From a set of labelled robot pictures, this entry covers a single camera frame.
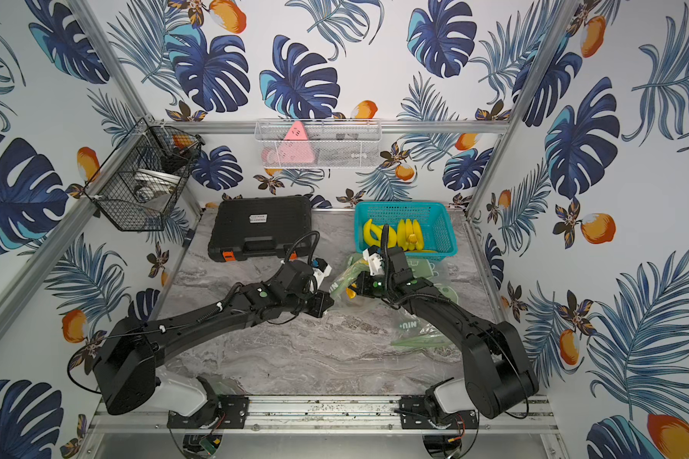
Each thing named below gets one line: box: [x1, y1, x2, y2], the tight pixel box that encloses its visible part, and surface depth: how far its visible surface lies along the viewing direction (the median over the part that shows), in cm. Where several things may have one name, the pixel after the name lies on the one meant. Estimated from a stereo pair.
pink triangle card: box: [278, 120, 315, 164], surface depth 92 cm
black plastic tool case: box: [207, 196, 312, 263], surface depth 112 cm
